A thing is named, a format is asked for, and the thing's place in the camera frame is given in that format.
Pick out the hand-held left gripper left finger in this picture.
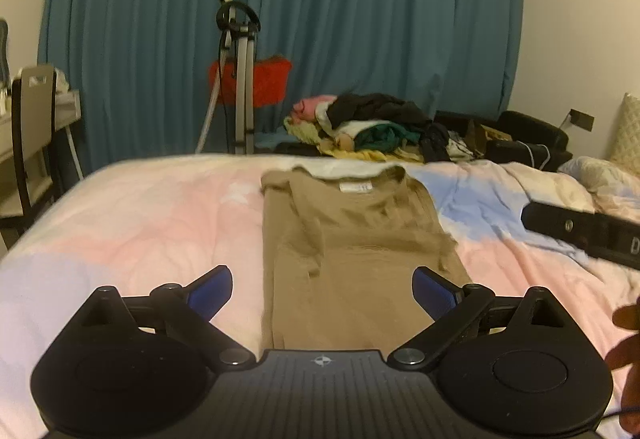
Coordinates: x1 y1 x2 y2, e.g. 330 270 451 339
75 266 253 370

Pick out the red cloth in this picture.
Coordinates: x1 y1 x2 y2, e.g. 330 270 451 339
207 54 293 109

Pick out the white crumpled pillow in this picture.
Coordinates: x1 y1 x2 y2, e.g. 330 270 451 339
557 156 640 195

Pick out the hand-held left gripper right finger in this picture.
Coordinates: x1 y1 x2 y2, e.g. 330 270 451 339
387 266 568 370

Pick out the garment steamer stand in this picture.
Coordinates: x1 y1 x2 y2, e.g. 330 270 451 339
195 0 263 156

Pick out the cardboard box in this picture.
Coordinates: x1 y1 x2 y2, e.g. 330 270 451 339
472 122 513 145

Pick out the black wall socket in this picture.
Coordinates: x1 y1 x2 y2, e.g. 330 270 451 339
570 109 596 131

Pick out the wavy framed mirror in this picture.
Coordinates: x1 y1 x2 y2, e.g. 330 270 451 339
0 18 12 85

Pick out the patterned beige cushion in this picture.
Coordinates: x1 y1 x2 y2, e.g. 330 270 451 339
607 93 640 165

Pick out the pastel tie-dye duvet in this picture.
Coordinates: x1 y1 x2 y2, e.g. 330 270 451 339
0 153 640 439

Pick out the tan printed t-shirt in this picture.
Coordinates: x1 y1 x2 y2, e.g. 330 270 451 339
260 165 473 351

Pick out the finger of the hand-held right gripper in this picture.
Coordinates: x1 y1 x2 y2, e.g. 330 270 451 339
520 202 599 253

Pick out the person's right hand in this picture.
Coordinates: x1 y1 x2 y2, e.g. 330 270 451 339
604 303 640 432

